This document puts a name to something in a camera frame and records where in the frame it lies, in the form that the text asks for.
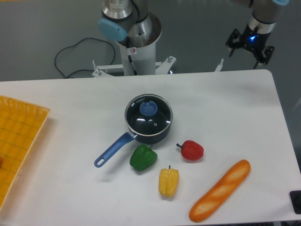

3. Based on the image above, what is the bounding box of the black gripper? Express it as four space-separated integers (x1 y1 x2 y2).
226 25 275 69

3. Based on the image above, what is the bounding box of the glass lid with blue knob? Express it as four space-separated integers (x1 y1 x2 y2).
125 94 173 136

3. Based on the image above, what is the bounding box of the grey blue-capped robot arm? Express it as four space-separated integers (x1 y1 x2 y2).
226 0 289 69

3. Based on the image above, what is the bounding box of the red bell pepper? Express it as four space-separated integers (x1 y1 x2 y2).
176 140 204 161

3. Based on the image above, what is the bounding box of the dark blue saucepan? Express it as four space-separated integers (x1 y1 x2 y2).
94 126 171 168

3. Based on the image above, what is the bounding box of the orange baguette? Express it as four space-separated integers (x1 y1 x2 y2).
189 160 251 223

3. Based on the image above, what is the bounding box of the green bell pepper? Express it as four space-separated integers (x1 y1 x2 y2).
129 145 158 172

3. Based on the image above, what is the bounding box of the yellow bell pepper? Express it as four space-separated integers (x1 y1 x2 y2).
158 165 179 197

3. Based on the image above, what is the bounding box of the black device at table edge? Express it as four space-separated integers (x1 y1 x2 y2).
289 190 301 214

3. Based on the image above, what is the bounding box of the yellow woven basket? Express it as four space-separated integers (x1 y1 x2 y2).
0 96 50 208

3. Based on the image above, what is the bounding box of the black cable on floor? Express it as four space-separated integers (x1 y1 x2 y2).
54 37 116 79

